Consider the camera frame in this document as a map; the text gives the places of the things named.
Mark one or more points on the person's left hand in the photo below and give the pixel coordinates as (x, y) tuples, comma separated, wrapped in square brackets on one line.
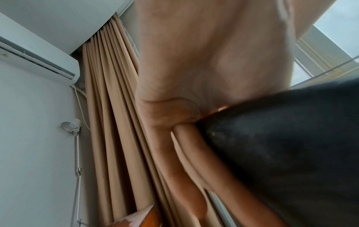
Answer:
[(210, 44)]

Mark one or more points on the black leather chair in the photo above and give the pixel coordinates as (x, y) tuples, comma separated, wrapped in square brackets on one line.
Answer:
[(294, 144)]

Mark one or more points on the beige curtain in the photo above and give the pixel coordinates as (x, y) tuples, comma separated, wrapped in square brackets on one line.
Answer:
[(112, 110)]

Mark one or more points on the grey curtain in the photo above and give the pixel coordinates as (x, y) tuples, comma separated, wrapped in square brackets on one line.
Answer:
[(221, 210)]

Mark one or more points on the silver desk lamp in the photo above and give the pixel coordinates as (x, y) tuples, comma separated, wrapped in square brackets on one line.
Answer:
[(77, 155)]

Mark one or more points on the red wooden table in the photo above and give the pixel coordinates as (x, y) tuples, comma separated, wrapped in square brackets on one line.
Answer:
[(140, 218)]

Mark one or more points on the white wall air conditioner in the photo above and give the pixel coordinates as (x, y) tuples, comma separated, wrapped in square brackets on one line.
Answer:
[(33, 51)]

